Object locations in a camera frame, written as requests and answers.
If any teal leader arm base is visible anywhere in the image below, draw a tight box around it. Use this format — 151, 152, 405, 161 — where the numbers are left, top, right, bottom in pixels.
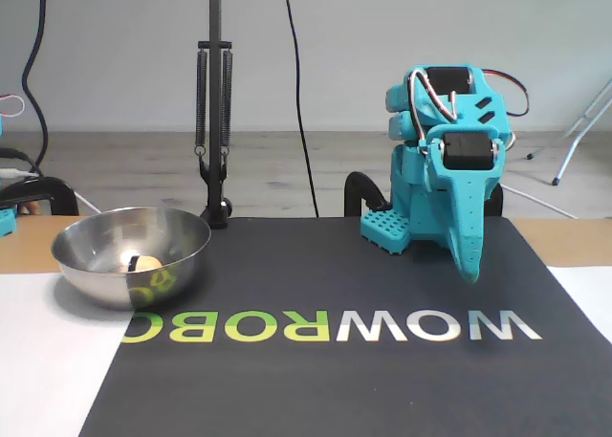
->
0, 206, 19, 238

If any teal gripper black servo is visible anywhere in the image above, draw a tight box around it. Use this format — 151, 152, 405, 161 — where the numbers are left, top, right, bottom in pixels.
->
419, 124, 507, 285

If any large black clamp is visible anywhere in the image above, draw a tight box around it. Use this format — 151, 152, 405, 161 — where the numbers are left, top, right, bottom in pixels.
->
0, 177, 80, 217

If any tan ball with black base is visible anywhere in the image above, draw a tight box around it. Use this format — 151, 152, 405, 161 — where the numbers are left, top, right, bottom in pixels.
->
126, 253, 163, 273

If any white floor cable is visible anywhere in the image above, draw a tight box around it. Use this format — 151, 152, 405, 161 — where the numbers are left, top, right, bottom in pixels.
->
504, 186, 580, 221
74, 190, 104, 216

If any thick black hanging cable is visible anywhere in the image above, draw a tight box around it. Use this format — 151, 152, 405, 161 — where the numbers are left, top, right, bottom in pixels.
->
21, 0, 53, 178

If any metal bowl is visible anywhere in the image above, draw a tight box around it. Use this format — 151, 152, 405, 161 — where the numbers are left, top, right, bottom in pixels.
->
51, 206, 212, 312

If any black mat with WOWROBO print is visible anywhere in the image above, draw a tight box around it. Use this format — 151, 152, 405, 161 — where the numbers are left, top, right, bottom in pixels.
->
78, 216, 612, 437

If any red white wire loop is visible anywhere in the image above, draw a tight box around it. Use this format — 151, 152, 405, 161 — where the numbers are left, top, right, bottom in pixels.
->
0, 94, 25, 119

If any thin black hanging cable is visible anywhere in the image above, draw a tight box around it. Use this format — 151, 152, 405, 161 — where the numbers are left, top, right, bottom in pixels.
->
280, 0, 320, 218

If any white tripod leg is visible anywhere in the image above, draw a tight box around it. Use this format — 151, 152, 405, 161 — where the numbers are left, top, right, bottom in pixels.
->
525, 76, 612, 187

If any red white black servo wire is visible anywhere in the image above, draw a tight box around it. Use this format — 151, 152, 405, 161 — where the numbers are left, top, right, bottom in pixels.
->
404, 68, 460, 144
480, 68, 530, 118

